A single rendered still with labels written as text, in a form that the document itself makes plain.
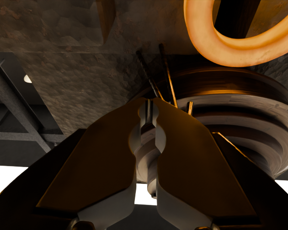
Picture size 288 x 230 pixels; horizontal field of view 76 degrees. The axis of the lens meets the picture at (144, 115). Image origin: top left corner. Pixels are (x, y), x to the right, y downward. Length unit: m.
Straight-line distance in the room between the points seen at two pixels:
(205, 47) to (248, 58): 0.07
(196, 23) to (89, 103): 0.42
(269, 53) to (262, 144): 0.17
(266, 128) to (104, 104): 0.42
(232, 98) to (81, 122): 0.50
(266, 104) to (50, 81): 0.52
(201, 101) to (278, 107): 0.13
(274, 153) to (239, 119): 0.12
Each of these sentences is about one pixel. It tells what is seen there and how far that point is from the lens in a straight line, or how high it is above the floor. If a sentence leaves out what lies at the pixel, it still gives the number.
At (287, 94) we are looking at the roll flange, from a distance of 0.49.
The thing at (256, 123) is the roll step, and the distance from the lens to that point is 0.39.
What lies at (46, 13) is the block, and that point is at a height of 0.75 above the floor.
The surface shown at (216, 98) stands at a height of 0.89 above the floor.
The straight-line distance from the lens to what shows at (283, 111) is 0.41.
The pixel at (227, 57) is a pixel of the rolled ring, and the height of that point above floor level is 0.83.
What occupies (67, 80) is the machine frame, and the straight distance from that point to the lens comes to 0.55.
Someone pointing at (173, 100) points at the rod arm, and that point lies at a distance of 0.30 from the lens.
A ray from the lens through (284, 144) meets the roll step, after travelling 0.48.
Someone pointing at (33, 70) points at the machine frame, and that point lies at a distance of 0.58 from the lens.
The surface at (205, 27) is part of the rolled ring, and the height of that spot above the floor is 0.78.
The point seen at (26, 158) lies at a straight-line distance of 9.29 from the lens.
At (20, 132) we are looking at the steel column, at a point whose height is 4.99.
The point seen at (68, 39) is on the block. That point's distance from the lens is 0.28.
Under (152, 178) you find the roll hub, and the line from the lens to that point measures 0.42.
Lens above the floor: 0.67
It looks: 50 degrees up
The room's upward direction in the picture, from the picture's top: 178 degrees clockwise
